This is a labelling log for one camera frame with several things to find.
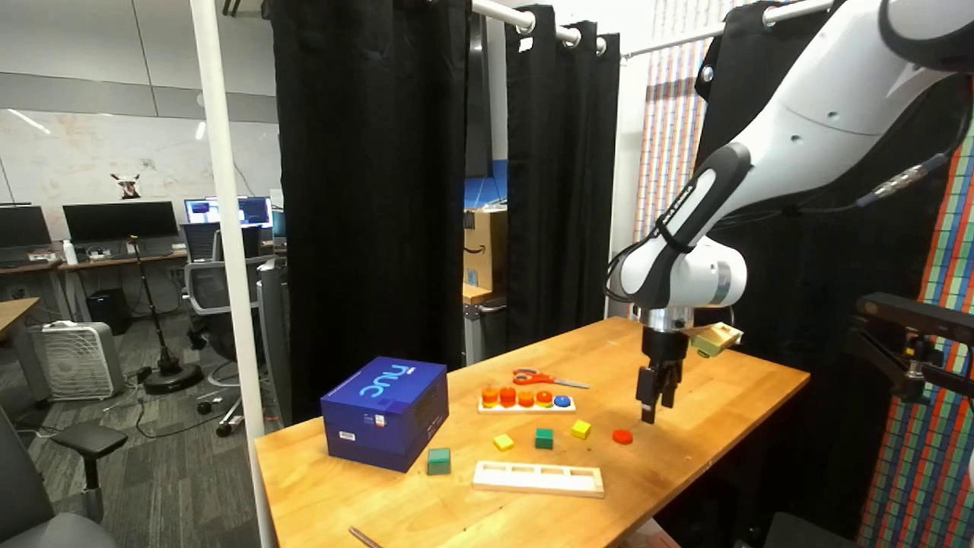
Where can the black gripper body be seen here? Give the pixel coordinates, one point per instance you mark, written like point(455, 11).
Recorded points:
point(665, 362)

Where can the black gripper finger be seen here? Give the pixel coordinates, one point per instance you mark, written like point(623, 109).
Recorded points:
point(667, 396)
point(651, 411)

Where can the orange ring disc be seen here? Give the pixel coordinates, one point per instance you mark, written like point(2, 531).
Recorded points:
point(623, 436)

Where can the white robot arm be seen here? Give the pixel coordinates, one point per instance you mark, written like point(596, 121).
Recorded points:
point(845, 93)

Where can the yellow block right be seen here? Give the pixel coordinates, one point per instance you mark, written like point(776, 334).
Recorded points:
point(581, 426)

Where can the yellow block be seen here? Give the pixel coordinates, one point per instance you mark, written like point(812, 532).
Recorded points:
point(505, 441)
point(581, 426)

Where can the green cube centre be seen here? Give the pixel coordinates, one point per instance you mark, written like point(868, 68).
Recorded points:
point(544, 440)

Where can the white wooden peg base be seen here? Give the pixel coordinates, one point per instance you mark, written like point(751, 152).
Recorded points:
point(535, 407)

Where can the yellow block left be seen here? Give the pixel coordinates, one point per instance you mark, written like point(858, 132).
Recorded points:
point(505, 441)

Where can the white long tray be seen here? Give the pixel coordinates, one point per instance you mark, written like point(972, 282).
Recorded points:
point(539, 477)

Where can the right black curtain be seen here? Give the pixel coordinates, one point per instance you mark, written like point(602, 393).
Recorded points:
point(812, 259)

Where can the black curtain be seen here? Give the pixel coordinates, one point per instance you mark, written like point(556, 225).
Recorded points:
point(373, 151)
point(812, 259)
point(562, 163)

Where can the brown cardboard box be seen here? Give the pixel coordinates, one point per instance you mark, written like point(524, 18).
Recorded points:
point(485, 248)

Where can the dark green cube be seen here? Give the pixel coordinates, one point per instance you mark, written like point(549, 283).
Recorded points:
point(439, 459)

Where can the blue cardboard box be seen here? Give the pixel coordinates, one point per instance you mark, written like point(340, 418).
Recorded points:
point(389, 411)

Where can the middle black curtain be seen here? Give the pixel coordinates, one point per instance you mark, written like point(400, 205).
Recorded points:
point(562, 163)

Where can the colourful woven fabric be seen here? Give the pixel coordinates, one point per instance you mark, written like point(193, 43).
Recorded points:
point(920, 491)

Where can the left black curtain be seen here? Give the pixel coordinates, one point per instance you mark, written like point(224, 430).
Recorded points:
point(373, 151)

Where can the grey office chair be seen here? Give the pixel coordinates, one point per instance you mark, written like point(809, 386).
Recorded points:
point(210, 316)

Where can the black microphone stand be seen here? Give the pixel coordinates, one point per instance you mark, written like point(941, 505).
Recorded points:
point(168, 372)

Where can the white vertical pole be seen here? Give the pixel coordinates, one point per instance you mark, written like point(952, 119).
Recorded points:
point(205, 18)

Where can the white box fan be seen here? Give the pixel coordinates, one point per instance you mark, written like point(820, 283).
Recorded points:
point(81, 360)

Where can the black monitor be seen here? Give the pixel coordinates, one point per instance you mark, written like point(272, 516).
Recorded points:
point(92, 224)

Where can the orange handled scissors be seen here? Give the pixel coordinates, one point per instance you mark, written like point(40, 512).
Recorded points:
point(532, 375)

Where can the orange ring stack middle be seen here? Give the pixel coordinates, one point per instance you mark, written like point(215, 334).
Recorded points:
point(508, 396)

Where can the orange ring stack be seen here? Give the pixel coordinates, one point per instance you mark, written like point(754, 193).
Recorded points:
point(508, 396)
point(489, 396)

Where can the orange ring stack far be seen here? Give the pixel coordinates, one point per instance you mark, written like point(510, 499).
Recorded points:
point(489, 396)

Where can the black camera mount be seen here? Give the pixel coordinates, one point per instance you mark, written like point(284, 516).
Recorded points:
point(900, 339)

